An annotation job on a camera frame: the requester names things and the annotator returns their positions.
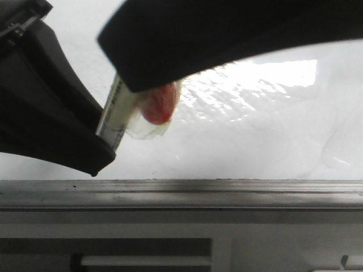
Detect white whiteboard marker pen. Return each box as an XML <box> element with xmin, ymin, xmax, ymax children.
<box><xmin>96</xmin><ymin>74</ymin><xmax>182</xmax><ymax>151</ymax></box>

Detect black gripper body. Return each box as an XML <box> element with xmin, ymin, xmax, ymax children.
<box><xmin>1</xmin><ymin>0</ymin><xmax>53</xmax><ymax>54</ymax></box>

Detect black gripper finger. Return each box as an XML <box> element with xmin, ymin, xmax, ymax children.
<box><xmin>98</xmin><ymin>1</ymin><xmax>362</xmax><ymax>92</ymax></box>
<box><xmin>1</xmin><ymin>21</ymin><xmax>116</xmax><ymax>176</ymax></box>

